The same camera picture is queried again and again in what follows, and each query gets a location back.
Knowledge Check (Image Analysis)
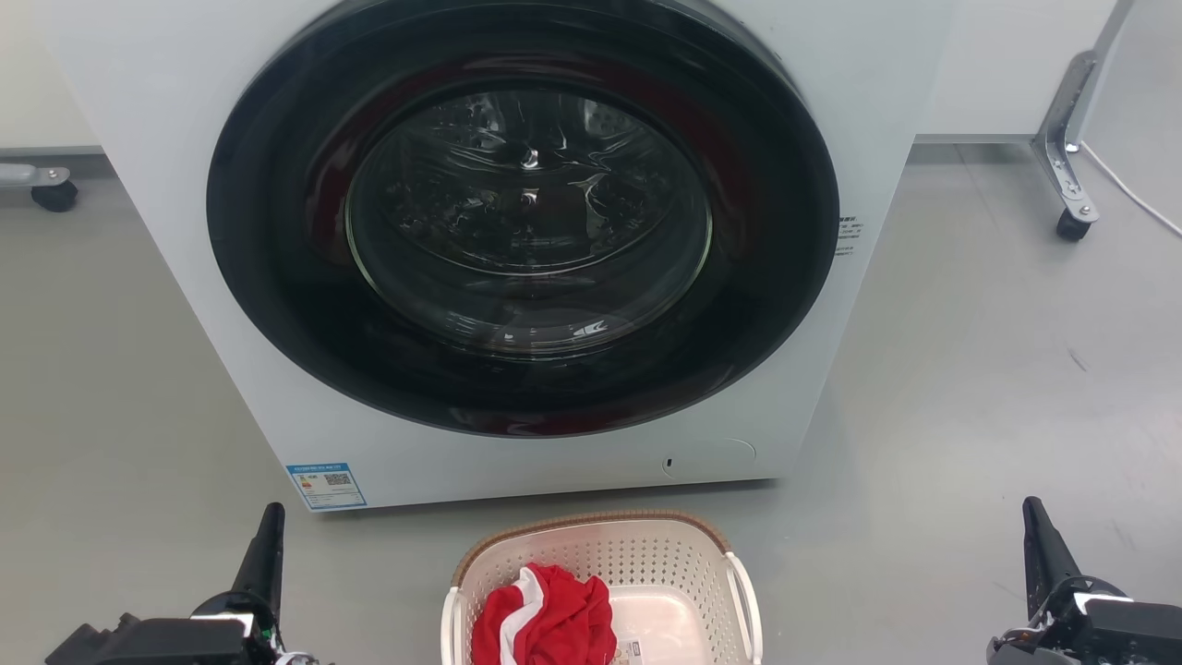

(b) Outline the tall grey metal stand leg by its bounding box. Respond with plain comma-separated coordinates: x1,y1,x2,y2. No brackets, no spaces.
1030,0,1138,223

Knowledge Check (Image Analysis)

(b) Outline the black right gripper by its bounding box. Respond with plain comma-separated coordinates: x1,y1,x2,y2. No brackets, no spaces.
985,496,1182,665

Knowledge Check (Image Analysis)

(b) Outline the cream perforated plastic laundry basket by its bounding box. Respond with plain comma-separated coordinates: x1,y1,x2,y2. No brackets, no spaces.
440,509,765,665

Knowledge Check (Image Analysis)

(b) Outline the short grey metal bracket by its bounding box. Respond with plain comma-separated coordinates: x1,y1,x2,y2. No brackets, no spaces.
0,163,72,191

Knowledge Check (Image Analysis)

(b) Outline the white front-load washing machine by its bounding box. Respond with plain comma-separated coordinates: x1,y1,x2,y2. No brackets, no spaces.
37,0,961,512

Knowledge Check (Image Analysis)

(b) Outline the red and white garment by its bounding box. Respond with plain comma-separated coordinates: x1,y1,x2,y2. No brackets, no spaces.
470,562,619,665

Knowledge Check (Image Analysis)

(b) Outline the thin white cable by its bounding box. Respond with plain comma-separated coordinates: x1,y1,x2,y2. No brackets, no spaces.
1078,139,1182,239

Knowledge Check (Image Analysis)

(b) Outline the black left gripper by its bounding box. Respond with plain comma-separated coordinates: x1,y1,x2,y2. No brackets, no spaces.
44,502,320,665

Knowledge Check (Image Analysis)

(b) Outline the round black washing machine door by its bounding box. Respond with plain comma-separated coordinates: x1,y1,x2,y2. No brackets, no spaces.
205,0,841,439

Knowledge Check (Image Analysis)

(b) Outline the blue energy label sticker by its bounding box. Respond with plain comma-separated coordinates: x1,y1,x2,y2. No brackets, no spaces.
285,462,368,512

